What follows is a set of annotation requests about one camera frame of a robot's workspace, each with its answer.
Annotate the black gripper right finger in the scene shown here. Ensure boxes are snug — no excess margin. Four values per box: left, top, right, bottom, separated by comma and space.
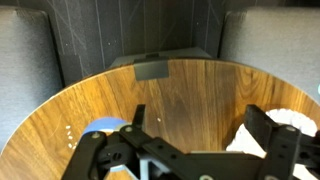
244, 103, 320, 180

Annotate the white patterned plate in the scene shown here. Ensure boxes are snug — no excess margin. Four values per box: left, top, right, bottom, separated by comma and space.
225, 108, 319, 180

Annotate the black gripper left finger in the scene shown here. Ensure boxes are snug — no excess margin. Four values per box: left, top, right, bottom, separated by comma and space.
61, 103, 188, 180

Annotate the dark table base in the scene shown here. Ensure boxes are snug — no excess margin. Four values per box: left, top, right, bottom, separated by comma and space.
109, 47, 213, 70

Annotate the purple bowl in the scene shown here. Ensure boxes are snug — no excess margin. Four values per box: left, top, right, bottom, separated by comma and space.
81, 116, 131, 173

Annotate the dark grey armchair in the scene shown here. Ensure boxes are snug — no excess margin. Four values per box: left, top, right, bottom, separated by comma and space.
218, 7, 320, 96

